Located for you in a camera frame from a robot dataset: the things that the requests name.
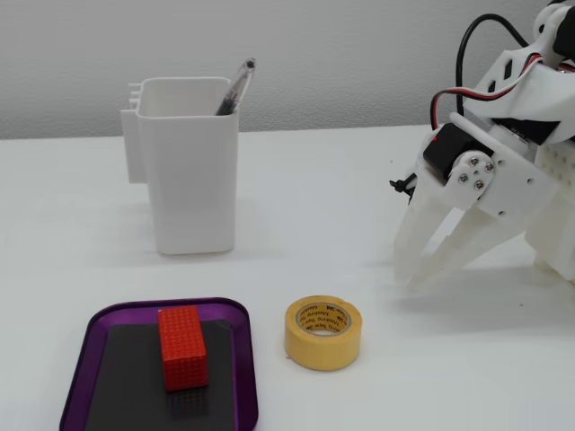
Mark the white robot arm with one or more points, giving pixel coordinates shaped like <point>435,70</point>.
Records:
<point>534,90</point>

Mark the black zip tie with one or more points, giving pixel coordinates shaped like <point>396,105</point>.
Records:
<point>397,185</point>

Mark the yellow masking tape roll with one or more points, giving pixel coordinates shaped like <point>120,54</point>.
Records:
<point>314,352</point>

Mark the white plastic pen holder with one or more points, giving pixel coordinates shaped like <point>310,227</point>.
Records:
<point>188,179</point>

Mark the red textured block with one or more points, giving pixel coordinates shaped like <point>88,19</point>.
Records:
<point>182,350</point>

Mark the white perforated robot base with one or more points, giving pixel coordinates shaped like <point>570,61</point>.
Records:
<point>554,224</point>

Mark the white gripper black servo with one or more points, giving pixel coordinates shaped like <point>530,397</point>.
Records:
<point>509,186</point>

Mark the purple metal tray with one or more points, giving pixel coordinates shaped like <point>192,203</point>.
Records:
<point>241,341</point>

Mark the clear black ballpoint pen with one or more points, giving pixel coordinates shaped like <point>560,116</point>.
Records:
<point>236,86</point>

